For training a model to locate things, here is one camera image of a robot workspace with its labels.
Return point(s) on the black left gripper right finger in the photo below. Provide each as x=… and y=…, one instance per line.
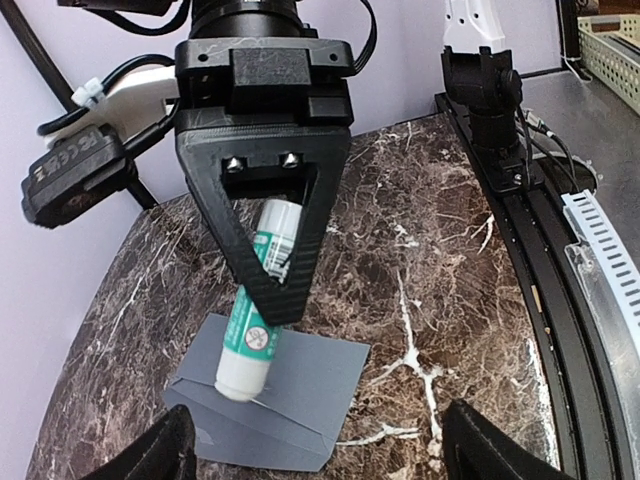
x=474, y=448

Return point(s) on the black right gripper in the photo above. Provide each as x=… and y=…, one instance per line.
x=263, y=135

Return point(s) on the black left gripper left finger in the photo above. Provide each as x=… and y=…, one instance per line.
x=165, y=451

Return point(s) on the grey envelope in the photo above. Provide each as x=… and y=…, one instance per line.
x=294, y=424

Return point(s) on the white green glue stick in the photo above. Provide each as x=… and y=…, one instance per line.
x=249, y=344

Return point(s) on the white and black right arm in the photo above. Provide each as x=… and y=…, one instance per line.
x=140, y=103

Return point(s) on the white perforated basket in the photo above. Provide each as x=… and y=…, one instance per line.
x=610, y=52

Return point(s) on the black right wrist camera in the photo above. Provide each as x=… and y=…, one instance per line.
x=76, y=175

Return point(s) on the grey slotted cable duct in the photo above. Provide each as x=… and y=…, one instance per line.
x=607, y=257

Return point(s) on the black table edge rail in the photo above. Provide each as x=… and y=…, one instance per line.
x=590, y=428

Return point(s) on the black right frame post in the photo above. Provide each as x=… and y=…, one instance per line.
x=569, y=35

